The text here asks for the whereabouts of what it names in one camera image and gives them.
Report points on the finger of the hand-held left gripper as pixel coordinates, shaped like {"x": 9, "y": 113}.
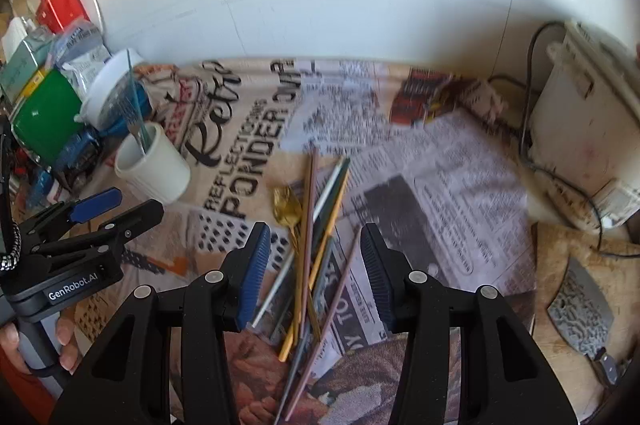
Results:
{"x": 125, "y": 227}
{"x": 95, "y": 205}

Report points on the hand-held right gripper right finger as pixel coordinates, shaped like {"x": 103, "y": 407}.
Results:
{"x": 375, "y": 275}

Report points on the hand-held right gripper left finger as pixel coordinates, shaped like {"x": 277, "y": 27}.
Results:
{"x": 256, "y": 275}

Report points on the white cup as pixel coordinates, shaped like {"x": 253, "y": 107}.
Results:
{"x": 160, "y": 175}

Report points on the gold spoon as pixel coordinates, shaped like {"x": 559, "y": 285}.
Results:
{"x": 286, "y": 205}

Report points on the yellow chopstick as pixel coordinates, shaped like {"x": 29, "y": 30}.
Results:
{"x": 289, "y": 345}

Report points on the dark green chopstick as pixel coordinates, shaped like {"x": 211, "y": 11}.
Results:
{"x": 336, "y": 196}

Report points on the white chopstick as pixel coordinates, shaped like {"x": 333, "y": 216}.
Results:
{"x": 332, "y": 182}

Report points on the person's left hand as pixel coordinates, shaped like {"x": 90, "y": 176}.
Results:
{"x": 67, "y": 345}

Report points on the blue packet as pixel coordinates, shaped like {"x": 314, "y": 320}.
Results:
{"x": 85, "y": 150}

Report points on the newspaper print tablecloth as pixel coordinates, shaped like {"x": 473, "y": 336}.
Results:
{"x": 450, "y": 215}

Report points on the green container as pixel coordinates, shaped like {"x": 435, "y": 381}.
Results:
{"x": 45, "y": 120}

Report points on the white round lid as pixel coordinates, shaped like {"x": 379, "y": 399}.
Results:
{"x": 107, "y": 80}

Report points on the clear plastic packet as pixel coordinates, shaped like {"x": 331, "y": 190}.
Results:
{"x": 82, "y": 60}

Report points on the teal box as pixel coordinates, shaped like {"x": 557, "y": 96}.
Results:
{"x": 22, "y": 65}

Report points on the wooden cutting board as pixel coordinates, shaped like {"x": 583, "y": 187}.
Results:
{"x": 555, "y": 255}

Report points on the red box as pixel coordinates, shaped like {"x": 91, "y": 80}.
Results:
{"x": 60, "y": 5}

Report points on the steel cleaver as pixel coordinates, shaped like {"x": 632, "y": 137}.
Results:
{"x": 580, "y": 310}

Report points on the white appliance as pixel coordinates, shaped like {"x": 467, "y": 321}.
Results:
{"x": 575, "y": 130}

